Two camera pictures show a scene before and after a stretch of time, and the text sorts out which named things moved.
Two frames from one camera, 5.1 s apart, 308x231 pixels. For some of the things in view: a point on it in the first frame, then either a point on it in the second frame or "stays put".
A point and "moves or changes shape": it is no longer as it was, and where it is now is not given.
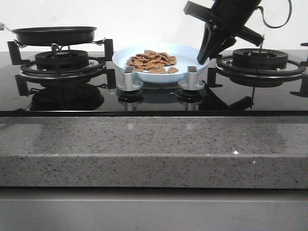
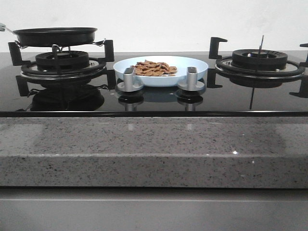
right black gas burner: [259, 58] stays put
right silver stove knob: [192, 83] stays put
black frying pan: [53, 35] stays put
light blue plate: [186, 61] → [160, 70]
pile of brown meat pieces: [153, 62] moves or changes shape
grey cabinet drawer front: [153, 210] stays put
